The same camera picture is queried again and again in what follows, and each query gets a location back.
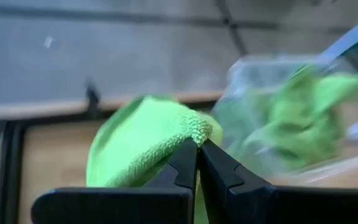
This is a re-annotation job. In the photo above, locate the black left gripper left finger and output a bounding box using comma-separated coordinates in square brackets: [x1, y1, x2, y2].
[30, 138, 199, 224]

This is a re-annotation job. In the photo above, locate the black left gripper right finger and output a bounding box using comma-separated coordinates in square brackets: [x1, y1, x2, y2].
[198, 138, 358, 224]

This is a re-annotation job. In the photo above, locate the green microfiber towel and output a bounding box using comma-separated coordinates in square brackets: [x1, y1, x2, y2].
[85, 94, 224, 224]
[244, 67, 358, 172]

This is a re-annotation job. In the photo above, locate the black clamp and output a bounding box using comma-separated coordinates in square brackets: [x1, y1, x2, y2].
[85, 77, 102, 118]

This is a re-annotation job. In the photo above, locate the clear plastic bin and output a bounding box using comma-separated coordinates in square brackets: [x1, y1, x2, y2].
[212, 55, 358, 188]

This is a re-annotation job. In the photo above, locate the grey aluminium bar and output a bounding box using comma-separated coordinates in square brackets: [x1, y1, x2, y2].
[318, 11, 358, 65]

